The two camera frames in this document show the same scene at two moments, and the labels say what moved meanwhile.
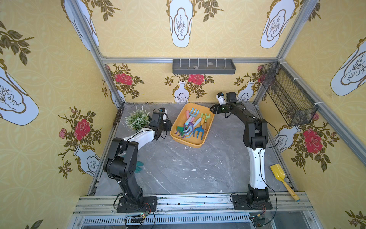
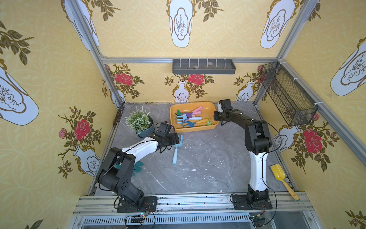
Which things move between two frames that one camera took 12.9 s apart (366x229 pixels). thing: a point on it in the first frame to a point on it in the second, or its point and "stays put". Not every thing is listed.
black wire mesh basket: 295,105 stays put
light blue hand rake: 192,115 to 174,160
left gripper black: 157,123 to 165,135
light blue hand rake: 190,130 to 185,118
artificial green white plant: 138,119 stays put
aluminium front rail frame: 289,211 stays put
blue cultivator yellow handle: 199,129 to 191,124
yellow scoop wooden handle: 278,171 stays put
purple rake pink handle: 182,131 to 189,114
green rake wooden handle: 207,117 to 178,113
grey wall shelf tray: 203,66 stays put
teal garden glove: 138,169 stays put
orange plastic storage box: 179,121 to 207,112
